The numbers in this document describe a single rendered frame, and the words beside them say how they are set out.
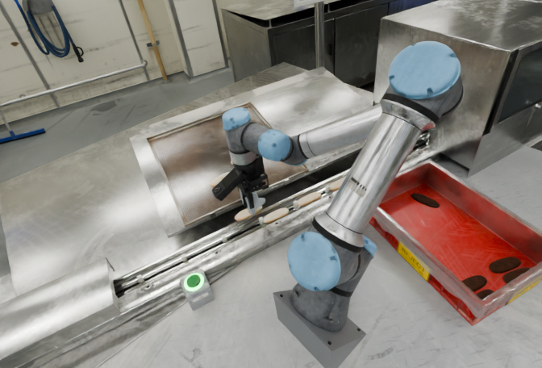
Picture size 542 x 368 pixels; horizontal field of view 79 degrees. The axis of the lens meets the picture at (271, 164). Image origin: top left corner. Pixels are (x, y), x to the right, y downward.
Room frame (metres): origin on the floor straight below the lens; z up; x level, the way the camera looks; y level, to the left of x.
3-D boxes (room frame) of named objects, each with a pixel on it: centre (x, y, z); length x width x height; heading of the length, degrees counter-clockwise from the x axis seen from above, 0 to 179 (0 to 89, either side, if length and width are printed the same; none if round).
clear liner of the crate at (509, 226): (0.63, -0.51, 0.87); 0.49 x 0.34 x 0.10; 21
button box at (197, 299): (0.55, 0.26, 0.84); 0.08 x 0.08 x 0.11; 24
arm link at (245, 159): (0.78, 0.08, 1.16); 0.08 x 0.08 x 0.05
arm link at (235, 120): (0.77, 0.07, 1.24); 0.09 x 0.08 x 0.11; 44
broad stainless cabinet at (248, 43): (3.49, -0.79, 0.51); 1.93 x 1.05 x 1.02; 114
